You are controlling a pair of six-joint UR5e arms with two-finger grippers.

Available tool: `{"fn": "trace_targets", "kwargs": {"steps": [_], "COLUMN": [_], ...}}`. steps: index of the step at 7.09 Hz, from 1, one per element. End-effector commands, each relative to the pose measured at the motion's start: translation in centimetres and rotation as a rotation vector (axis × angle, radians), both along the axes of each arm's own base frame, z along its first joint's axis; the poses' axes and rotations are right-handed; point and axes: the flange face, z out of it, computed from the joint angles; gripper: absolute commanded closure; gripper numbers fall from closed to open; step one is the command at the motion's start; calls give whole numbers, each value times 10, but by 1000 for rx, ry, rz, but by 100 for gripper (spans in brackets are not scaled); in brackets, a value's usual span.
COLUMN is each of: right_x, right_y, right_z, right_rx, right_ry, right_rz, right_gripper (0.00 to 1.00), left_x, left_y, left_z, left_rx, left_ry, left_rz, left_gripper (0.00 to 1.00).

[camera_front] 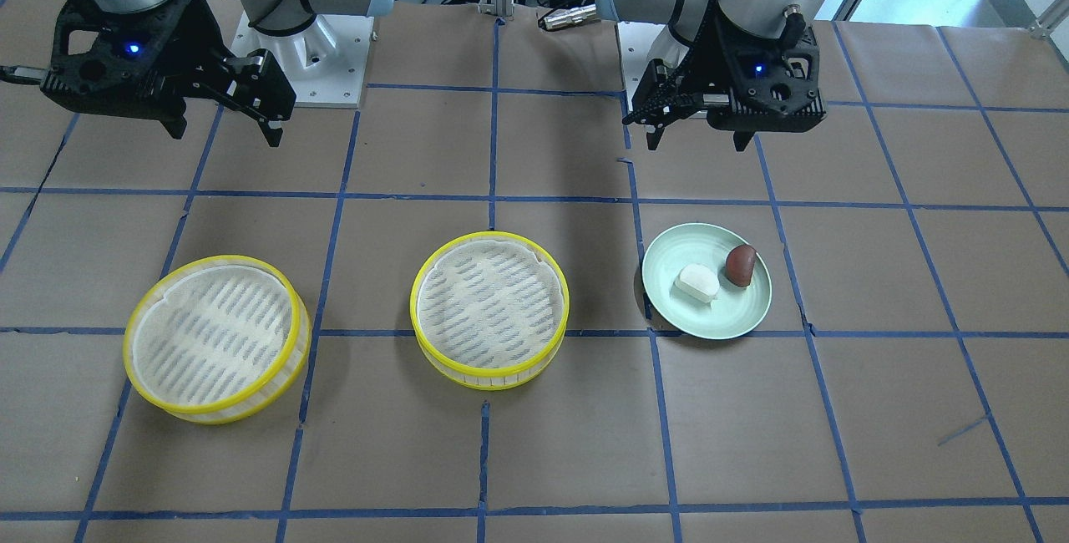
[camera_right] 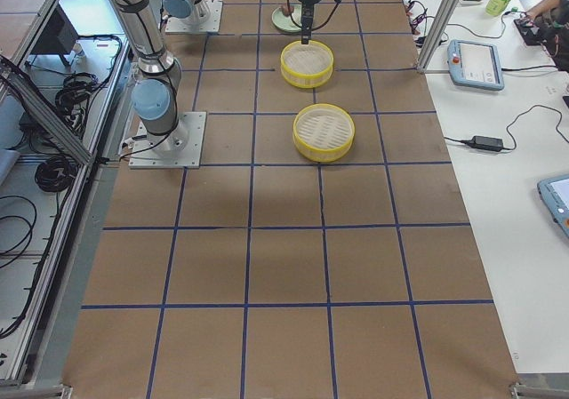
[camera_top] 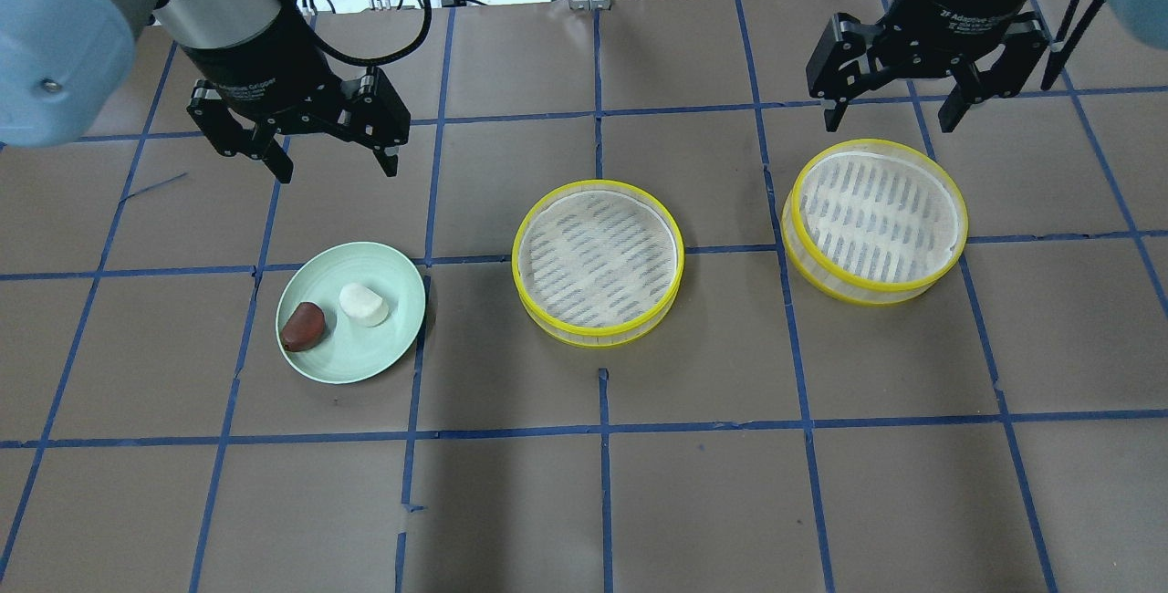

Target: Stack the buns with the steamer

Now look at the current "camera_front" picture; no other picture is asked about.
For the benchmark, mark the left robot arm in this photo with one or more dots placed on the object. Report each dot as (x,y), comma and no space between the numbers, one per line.
(685,19)

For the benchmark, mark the silver cylindrical connector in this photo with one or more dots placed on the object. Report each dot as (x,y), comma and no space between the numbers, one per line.
(558,19)

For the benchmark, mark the white steamed bun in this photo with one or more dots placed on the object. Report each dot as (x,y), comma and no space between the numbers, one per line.
(699,282)

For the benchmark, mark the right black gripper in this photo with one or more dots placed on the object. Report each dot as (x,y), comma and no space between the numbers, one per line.
(198,35)

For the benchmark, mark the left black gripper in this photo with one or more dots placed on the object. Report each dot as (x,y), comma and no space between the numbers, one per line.
(686,57)

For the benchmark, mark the brown red bun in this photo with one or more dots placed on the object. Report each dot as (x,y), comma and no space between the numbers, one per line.
(740,265)

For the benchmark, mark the light green plate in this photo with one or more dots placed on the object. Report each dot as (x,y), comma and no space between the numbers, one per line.
(735,312)

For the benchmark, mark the yellow steamer basket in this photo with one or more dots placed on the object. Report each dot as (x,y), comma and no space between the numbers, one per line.
(489,310)
(217,340)

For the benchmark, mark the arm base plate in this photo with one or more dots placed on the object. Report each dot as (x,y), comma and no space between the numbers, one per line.
(325,64)
(635,41)

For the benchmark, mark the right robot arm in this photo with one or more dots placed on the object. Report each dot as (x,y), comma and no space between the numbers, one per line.
(276,18)

